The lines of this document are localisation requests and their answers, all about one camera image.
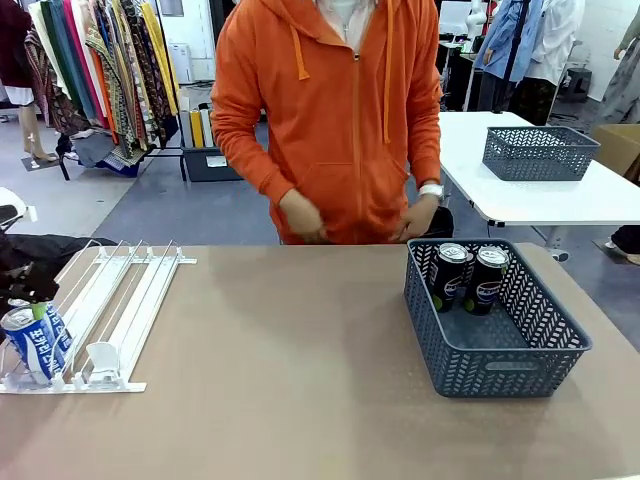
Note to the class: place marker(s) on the grey cloth pile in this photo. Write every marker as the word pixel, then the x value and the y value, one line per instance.
pixel 92 147

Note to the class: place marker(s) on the black cloth cover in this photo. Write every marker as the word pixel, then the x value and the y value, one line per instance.
pixel 75 247

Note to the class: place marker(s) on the person's right hand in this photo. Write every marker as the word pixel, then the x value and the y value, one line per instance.
pixel 302 217

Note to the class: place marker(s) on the mannequin in grey dress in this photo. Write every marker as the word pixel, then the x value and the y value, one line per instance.
pixel 625 75

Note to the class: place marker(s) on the white shirt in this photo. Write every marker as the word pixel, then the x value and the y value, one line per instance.
pixel 557 40

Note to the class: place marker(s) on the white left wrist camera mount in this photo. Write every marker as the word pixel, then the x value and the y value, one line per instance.
pixel 30 214

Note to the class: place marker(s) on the black cola can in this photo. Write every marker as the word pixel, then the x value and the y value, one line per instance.
pixel 482 285
pixel 447 280

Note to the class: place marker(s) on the cardboard box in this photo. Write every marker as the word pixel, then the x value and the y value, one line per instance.
pixel 620 145

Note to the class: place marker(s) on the person's left hand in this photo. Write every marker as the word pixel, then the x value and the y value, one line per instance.
pixel 415 220

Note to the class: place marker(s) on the brown patterned garment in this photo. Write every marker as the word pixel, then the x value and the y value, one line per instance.
pixel 50 100

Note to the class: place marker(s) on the white dispenser pusher paddle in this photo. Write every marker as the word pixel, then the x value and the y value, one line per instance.
pixel 104 357

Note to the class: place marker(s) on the maroon garment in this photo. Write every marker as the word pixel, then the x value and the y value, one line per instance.
pixel 12 40

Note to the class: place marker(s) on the person in orange hoodie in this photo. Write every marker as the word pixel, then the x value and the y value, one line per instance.
pixel 340 125

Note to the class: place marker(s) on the orange hanging garment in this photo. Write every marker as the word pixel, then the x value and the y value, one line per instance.
pixel 102 95

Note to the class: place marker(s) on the blue shirt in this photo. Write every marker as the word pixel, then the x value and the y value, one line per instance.
pixel 505 35

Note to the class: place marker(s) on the white side table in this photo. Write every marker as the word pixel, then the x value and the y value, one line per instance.
pixel 550 200

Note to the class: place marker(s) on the black metal clothes rack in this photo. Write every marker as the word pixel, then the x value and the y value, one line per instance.
pixel 165 156

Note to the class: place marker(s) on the black bag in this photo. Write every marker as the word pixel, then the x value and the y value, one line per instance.
pixel 442 222

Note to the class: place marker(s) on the patterned hanging garment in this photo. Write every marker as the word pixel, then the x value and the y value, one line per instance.
pixel 122 75

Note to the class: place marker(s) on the person's right forearm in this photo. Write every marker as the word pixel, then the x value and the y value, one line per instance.
pixel 250 160

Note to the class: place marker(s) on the black stool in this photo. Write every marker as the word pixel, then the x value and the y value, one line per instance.
pixel 580 82

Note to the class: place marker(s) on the person's left forearm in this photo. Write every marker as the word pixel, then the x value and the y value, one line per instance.
pixel 425 150

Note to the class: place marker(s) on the white floor appliance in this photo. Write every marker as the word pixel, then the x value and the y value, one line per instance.
pixel 179 62

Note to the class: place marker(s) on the grey plastic lattice basket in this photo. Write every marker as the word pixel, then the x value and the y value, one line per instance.
pixel 540 157
pixel 490 372

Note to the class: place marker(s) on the yellow material roll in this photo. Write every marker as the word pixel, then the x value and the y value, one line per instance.
pixel 197 129

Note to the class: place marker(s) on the green hanging garment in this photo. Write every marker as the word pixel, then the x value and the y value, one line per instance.
pixel 52 40

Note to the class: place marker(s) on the white wristwatch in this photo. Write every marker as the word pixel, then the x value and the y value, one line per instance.
pixel 431 190

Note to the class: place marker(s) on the mannequin legs with stand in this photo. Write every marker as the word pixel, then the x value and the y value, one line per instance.
pixel 31 132

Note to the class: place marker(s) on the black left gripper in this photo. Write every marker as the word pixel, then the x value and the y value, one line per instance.
pixel 25 280

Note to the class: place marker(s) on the grey storage bin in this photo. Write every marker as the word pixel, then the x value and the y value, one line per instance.
pixel 205 167

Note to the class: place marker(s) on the yellow hanging garment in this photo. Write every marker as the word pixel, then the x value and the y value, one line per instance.
pixel 160 55

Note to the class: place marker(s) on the blue white drink can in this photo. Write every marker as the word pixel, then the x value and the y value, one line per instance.
pixel 60 325
pixel 32 345

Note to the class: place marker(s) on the white material roll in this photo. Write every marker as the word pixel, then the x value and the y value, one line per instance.
pixel 206 127

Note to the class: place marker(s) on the grey material roll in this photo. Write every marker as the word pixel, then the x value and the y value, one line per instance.
pixel 186 129

